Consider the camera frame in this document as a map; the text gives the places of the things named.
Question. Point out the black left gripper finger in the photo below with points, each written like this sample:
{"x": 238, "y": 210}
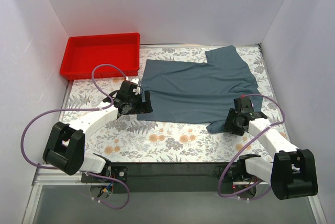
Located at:
{"x": 147, "y": 100}
{"x": 144, "y": 110}

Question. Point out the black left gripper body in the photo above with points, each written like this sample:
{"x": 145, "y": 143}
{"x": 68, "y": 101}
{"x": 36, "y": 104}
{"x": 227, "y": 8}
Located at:
{"x": 144, "y": 102}

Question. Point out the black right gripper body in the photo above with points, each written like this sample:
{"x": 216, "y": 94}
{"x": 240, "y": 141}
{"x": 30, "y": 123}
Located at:
{"x": 233, "y": 120}

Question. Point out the blue-grey t-shirt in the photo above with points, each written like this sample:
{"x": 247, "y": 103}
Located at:
{"x": 198, "y": 93}

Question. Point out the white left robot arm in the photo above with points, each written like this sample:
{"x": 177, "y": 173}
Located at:
{"x": 65, "y": 149}

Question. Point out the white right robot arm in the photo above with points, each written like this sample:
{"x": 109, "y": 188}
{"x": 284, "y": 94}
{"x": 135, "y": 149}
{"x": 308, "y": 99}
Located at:
{"x": 291, "y": 174}

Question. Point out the floral patterned table mat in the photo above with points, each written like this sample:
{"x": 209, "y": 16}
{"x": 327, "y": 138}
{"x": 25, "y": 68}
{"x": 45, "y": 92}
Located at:
{"x": 130, "y": 140}

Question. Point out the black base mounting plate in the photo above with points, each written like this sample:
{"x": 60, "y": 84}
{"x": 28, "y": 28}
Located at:
{"x": 167, "y": 177}

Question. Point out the red plastic tray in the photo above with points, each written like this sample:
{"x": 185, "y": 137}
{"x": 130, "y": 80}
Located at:
{"x": 83, "y": 53}

